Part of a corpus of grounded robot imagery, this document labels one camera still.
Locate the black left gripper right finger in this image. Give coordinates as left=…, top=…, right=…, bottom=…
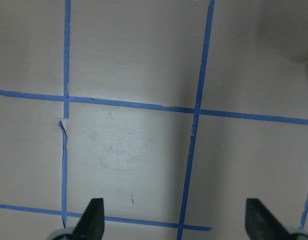
left=245, top=198, right=308, bottom=240

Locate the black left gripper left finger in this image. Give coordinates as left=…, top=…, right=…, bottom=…
left=72, top=198, right=105, bottom=240

